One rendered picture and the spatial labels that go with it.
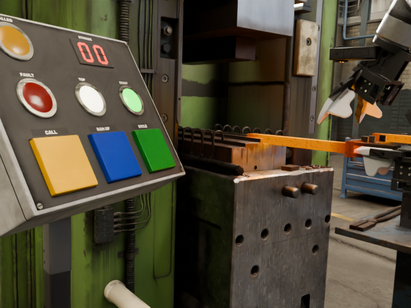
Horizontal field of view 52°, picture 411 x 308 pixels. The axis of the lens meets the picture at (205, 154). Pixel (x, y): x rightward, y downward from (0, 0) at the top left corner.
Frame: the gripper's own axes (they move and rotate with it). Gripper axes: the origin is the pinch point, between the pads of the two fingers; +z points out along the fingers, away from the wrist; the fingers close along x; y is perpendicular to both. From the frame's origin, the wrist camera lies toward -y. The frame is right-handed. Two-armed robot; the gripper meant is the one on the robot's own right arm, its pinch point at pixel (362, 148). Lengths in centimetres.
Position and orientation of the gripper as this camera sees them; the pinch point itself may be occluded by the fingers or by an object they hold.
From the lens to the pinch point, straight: 94.6
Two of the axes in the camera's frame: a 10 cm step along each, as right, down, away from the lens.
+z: -6.1, -1.1, 7.8
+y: -0.2, 9.9, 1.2
